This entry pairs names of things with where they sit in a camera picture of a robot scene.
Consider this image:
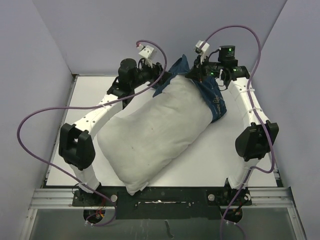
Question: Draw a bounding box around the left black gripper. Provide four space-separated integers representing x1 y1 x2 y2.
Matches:
130 59 171 90

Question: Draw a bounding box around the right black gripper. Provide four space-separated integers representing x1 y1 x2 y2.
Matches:
184 53 223 84

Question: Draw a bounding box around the dark blue embroidered pillowcase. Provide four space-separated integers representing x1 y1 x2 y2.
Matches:
152 54 227 123

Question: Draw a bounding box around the white pillow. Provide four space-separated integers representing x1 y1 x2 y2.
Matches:
97 75 213 196

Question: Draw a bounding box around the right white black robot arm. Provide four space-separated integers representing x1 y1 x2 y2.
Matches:
186 40 279 205

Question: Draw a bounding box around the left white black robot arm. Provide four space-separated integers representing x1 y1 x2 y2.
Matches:
58 58 167 206

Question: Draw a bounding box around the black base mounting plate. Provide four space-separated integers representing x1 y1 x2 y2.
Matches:
72 185 252 220

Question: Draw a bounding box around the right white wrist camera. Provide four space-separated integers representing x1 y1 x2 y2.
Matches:
194 40 210 64

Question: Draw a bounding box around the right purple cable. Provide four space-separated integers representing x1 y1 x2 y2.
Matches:
203 24 276 240

